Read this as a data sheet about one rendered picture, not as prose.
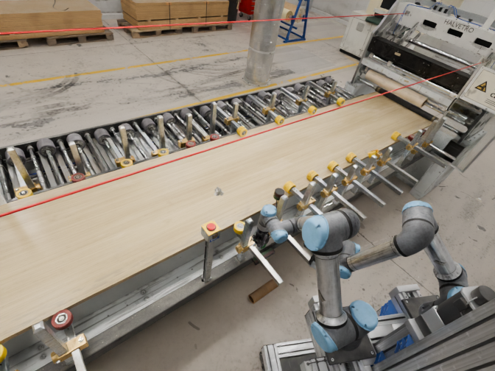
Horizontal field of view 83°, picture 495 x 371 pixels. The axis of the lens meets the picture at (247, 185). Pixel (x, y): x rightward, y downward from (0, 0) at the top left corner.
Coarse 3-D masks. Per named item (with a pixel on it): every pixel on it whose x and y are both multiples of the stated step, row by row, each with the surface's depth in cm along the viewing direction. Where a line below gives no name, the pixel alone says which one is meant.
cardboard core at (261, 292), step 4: (272, 280) 243; (264, 284) 241; (268, 284) 240; (272, 284) 241; (276, 284) 242; (260, 288) 238; (264, 288) 237; (268, 288) 238; (272, 288) 240; (256, 292) 234; (260, 292) 234; (264, 292) 235; (268, 292) 238; (248, 296) 236; (252, 296) 231; (256, 296) 231; (260, 296) 233; (252, 300) 235; (256, 300) 231
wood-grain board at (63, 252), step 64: (256, 128) 260; (320, 128) 277; (384, 128) 296; (64, 192) 175; (128, 192) 183; (192, 192) 191; (256, 192) 201; (0, 256) 141; (64, 256) 146; (128, 256) 152; (0, 320) 122
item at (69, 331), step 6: (72, 324) 134; (66, 330) 130; (72, 330) 130; (66, 336) 128; (72, 336) 128; (78, 348) 126; (72, 354) 124; (78, 354) 124; (78, 360) 122; (78, 366) 121; (84, 366) 121
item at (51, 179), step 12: (300, 96) 356; (228, 108) 309; (276, 108) 325; (96, 144) 235; (168, 144) 249; (60, 156) 219; (12, 168) 204; (48, 168) 209; (60, 168) 211; (96, 168) 216; (0, 180) 194; (12, 180) 196; (0, 192) 187
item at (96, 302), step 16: (400, 144) 317; (368, 160) 284; (304, 192) 233; (256, 224) 214; (224, 240) 198; (176, 256) 172; (192, 256) 185; (144, 272) 162; (160, 272) 172; (112, 288) 152; (128, 288) 162; (80, 304) 144; (96, 304) 153; (48, 320) 136; (16, 336) 130; (32, 336) 137; (16, 352) 137
